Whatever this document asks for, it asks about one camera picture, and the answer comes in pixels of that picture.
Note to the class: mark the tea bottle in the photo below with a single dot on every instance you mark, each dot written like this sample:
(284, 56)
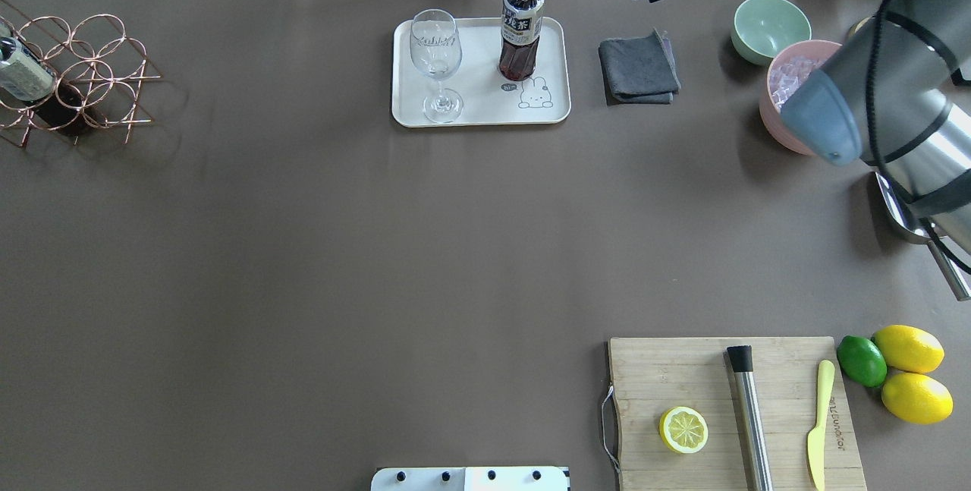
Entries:
(25, 77)
(521, 24)

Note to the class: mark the copper wire bottle basket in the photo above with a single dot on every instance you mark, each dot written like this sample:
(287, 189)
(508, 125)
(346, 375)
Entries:
(101, 58)

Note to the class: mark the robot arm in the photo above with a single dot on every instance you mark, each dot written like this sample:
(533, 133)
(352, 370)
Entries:
(879, 99)

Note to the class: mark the mint green bowl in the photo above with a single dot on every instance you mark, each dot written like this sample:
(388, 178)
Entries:
(762, 29)

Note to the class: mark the pink bowl of ice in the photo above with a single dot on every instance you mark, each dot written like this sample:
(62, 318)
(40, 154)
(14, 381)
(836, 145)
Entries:
(786, 73)

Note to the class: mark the wooden cup stand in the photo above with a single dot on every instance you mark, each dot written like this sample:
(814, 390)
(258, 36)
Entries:
(858, 26)

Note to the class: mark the grey folded cloth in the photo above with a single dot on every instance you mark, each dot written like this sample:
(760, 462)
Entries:
(640, 70)

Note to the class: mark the steel ice scoop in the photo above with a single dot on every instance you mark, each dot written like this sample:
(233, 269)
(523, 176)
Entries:
(910, 229)

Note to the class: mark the cream rabbit tray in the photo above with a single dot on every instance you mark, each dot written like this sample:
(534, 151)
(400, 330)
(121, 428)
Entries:
(489, 98)

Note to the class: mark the clear wine glass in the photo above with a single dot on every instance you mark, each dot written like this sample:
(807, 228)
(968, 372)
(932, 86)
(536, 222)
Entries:
(436, 52)

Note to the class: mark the steel muddler black tip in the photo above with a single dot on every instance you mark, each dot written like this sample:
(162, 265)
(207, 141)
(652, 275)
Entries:
(741, 359)

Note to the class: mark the green lime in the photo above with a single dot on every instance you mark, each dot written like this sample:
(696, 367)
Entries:
(862, 361)

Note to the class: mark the yellow plastic knife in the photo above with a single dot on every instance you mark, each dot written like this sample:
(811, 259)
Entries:
(816, 438)

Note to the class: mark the whole lemon upper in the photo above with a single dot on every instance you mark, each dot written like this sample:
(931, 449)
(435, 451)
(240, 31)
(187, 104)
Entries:
(908, 348)

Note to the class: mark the whole lemon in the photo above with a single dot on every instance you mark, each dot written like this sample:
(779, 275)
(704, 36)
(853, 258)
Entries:
(917, 399)
(908, 348)

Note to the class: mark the bamboo cutting board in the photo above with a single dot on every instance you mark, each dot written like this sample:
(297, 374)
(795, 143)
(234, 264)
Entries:
(648, 376)

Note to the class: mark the whole lemon lower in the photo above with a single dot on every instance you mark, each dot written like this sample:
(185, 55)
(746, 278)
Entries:
(917, 399)

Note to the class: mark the half lemon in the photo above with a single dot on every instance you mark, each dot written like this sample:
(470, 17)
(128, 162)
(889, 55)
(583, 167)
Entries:
(683, 430)

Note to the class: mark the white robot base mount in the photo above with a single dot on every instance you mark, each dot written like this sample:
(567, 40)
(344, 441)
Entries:
(517, 477)

